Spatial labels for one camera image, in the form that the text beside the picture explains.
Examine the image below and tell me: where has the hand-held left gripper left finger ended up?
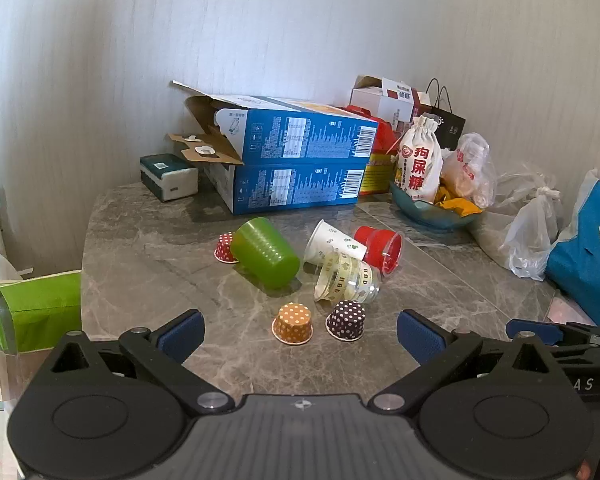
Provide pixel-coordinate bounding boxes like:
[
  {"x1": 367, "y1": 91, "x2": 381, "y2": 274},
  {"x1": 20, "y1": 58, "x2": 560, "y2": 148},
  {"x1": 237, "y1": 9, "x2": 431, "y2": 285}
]
[{"x1": 48, "y1": 309, "x2": 235, "y2": 416}]

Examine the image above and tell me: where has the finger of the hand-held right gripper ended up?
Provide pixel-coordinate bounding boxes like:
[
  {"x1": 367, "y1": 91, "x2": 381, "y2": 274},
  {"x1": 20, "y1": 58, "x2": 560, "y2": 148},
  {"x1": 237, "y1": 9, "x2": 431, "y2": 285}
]
[{"x1": 505, "y1": 317, "x2": 600, "y2": 349}]

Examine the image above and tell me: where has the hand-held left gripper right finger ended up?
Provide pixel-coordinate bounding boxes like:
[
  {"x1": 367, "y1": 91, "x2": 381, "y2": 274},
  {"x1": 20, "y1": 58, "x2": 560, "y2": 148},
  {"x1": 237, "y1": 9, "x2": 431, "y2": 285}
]
[{"x1": 367, "y1": 309, "x2": 567, "y2": 416}]

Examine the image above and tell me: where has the purple dotted cupcake cup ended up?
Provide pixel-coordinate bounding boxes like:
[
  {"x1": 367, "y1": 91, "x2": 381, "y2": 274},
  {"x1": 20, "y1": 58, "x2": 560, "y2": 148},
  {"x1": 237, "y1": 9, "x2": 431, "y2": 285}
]
[{"x1": 325, "y1": 300, "x2": 366, "y2": 343}]

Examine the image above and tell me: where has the clear lettered glass cup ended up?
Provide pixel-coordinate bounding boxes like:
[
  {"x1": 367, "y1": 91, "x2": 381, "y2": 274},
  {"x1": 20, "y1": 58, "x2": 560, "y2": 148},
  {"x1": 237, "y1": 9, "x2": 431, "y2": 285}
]
[{"x1": 313, "y1": 250, "x2": 383, "y2": 305}]

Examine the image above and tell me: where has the red dotted cupcake cup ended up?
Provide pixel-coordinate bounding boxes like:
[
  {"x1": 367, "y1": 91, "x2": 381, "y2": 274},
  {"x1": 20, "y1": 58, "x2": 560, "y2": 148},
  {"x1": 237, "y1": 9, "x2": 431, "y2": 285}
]
[{"x1": 214, "y1": 232, "x2": 240, "y2": 264}]

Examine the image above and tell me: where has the red plastic cup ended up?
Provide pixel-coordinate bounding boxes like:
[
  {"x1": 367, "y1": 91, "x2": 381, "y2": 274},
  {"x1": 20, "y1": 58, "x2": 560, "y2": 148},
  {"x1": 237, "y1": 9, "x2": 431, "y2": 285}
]
[{"x1": 353, "y1": 225, "x2": 404, "y2": 276}]

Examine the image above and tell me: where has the orange dotted cupcake cup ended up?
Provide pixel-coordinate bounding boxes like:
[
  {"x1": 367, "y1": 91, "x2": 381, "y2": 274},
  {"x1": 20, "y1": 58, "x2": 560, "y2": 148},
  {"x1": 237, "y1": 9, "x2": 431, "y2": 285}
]
[{"x1": 271, "y1": 303, "x2": 314, "y2": 345}]

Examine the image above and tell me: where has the green plastic cup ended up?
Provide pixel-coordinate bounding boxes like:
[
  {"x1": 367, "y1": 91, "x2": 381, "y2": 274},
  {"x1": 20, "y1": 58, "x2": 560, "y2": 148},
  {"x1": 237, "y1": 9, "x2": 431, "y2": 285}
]
[{"x1": 229, "y1": 217, "x2": 301, "y2": 290}]

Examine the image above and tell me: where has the white printed paper cup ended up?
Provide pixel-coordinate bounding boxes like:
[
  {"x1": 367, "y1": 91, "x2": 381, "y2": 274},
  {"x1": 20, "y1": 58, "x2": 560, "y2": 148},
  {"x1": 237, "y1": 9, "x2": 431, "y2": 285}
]
[{"x1": 302, "y1": 219, "x2": 369, "y2": 267}]

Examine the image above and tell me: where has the blue tote bag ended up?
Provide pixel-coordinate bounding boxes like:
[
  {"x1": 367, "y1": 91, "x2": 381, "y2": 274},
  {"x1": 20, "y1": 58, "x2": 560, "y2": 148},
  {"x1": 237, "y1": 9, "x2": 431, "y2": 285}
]
[{"x1": 545, "y1": 180, "x2": 600, "y2": 332}]

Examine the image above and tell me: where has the clear plastic bag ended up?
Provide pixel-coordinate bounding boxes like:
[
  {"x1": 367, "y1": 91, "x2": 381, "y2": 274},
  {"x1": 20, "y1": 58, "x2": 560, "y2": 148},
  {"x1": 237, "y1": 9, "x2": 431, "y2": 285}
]
[{"x1": 495, "y1": 160, "x2": 565, "y2": 281}]

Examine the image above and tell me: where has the teal bowl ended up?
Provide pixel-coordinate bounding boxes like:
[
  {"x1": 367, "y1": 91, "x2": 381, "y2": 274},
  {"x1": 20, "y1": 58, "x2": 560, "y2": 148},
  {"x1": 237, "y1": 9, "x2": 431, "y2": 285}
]
[{"x1": 389, "y1": 180, "x2": 484, "y2": 234}]

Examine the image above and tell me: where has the yellow snack packet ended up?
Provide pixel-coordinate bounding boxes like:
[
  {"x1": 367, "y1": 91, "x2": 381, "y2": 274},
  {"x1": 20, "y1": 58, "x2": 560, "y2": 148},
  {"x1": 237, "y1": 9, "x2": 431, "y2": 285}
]
[{"x1": 432, "y1": 185, "x2": 484, "y2": 219}]

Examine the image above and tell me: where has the green box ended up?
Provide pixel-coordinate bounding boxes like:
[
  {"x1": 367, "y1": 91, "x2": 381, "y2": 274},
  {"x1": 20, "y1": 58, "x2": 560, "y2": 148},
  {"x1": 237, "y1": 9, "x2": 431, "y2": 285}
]
[{"x1": 0, "y1": 270, "x2": 83, "y2": 354}]

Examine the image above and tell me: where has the green white tissue pack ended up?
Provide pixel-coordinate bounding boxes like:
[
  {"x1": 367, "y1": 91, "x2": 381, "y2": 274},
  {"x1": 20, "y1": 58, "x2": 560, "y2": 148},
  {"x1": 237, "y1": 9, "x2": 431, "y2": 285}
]
[{"x1": 140, "y1": 153, "x2": 199, "y2": 203}]

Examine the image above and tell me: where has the clear bag with orange print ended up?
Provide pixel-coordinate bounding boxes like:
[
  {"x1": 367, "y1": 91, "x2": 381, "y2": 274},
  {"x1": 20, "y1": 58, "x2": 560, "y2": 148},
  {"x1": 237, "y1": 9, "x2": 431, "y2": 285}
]
[{"x1": 440, "y1": 132, "x2": 499, "y2": 210}]

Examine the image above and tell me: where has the red yellow box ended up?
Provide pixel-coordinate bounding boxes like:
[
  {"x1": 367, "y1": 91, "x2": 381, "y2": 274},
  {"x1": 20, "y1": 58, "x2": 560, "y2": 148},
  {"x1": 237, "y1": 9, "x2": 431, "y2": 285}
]
[
  {"x1": 358, "y1": 151, "x2": 399, "y2": 196},
  {"x1": 337, "y1": 104, "x2": 407, "y2": 157}
]

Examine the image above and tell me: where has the white cloth pouch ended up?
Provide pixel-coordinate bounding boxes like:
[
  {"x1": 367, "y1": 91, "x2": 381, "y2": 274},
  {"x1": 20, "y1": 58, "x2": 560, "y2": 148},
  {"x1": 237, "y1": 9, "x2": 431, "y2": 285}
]
[{"x1": 393, "y1": 115, "x2": 444, "y2": 205}]

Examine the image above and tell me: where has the blue cardboard box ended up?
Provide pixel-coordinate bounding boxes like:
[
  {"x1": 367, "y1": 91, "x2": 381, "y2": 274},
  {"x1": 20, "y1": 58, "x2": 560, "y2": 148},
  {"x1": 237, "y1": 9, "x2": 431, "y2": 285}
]
[
  {"x1": 170, "y1": 80, "x2": 380, "y2": 167},
  {"x1": 166, "y1": 132, "x2": 369, "y2": 216}
]

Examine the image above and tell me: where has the black paper bag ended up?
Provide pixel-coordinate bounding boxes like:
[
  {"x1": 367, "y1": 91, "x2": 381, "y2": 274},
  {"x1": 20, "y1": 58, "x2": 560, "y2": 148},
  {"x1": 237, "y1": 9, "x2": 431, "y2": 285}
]
[{"x1": 422, "y1": 78, "x2": 467, "y2": 151}]

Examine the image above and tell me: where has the upper blue cardboard box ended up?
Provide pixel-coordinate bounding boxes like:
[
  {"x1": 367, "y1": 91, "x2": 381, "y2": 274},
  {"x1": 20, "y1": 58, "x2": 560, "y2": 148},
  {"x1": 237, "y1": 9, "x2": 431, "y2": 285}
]
[{"x1": 170, "y1": 80, "x2": 380, "y2": 167}]

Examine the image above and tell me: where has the white red carton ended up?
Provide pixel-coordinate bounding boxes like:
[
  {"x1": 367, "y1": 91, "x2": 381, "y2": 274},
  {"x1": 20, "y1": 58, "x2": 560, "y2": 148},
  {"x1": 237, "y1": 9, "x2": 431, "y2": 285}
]
[{"x1": 350, "y1": 75, "x2": 434, "y2": 130}]

